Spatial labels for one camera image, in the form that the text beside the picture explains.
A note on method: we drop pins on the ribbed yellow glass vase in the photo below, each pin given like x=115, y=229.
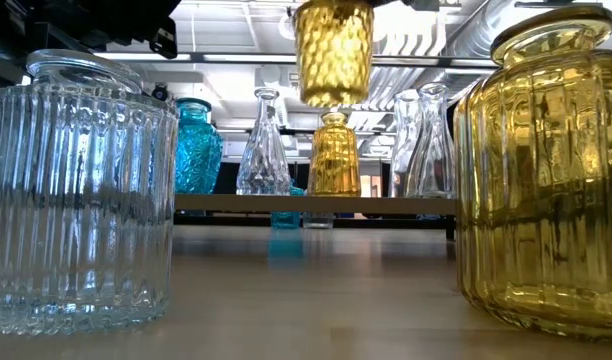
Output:
x=334, y=160

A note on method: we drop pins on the short clear glass vase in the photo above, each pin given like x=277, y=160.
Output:
x=317, y=221

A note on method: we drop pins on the short blue glass vase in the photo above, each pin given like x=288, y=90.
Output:
x=286, y=220

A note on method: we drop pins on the tall diamond-cut clear vase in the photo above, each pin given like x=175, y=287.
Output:
x=263, y=160

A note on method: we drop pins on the conical clear glass vase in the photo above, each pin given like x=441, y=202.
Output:
x=402, y=145

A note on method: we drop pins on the tall embossed blue glass vase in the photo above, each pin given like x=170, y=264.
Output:
x=198, y=155

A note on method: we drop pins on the honeycomb yellow glass vase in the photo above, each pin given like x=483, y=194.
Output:
x=333, y=55

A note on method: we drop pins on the twisted clear glass vase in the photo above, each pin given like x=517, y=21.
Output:
x=432, y=150

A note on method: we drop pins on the ribbed clear glass jar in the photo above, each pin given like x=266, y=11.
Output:
x=76, y=200

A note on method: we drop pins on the wide yellow glass jar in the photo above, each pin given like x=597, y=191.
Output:
x=541, y=200

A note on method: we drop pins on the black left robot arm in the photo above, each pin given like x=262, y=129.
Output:
x=61, y=25

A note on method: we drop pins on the black round ceiling fixture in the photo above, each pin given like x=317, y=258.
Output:
x=160, y=92

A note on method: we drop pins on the long ceiling light strip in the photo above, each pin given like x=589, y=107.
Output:
x=146, y=56

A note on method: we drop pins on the black aluminium table frame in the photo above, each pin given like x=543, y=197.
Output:
x=376, y=221

